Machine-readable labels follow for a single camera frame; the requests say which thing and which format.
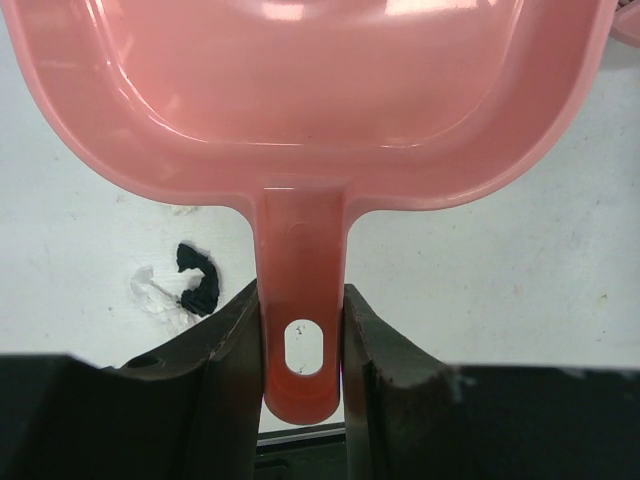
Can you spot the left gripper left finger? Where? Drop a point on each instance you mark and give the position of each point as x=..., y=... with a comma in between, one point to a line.
x=188, y=409

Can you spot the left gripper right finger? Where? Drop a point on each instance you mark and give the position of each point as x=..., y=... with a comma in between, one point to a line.
x=410, y=416

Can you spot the pink dustpan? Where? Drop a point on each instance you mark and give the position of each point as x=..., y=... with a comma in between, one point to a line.
x=304, y=116

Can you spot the pink hand brush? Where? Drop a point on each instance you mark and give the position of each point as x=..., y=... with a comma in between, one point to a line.
x=626, y=23

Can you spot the black paper scrap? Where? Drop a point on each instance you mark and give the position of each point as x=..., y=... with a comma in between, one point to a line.
x=201, y=296

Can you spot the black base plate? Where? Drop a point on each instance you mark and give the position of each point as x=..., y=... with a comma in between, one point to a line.
x=313, y=452

